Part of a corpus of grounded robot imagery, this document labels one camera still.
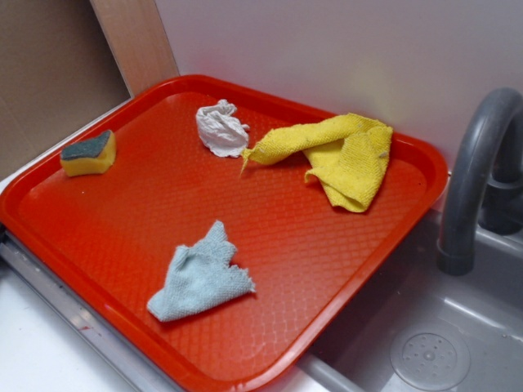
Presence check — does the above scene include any grey plastic sink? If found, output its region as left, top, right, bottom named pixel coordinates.
left=297, top=210, right=523, bottom=392

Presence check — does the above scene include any light blue cloth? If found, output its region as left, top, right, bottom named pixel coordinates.
left=147, top=220, right=256, bottom=323

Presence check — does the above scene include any grey curved faucet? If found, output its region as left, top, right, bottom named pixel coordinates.
left=436, top=87, right=522, bottom=276

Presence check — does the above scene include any yellow sponge with green pad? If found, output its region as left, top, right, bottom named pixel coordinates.
left=60, top=130, right=117, bottom=177

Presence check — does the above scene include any red plastic tray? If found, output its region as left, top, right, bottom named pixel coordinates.
left=1, top=76, right=447, bottom=391

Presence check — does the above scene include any light wooden board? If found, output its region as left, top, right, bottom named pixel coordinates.
left=91, top=0, right=180, bottom=96

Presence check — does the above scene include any yellow cloth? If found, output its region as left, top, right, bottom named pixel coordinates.
left=241, top=114, right=393, bottom=213

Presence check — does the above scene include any brown cardboard panel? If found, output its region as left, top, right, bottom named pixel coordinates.
left=1, top=1, right=129, bottom=178

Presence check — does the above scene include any crumpled white paper towel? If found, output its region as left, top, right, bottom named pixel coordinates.
left=195, top=99, right=250, bottom=158

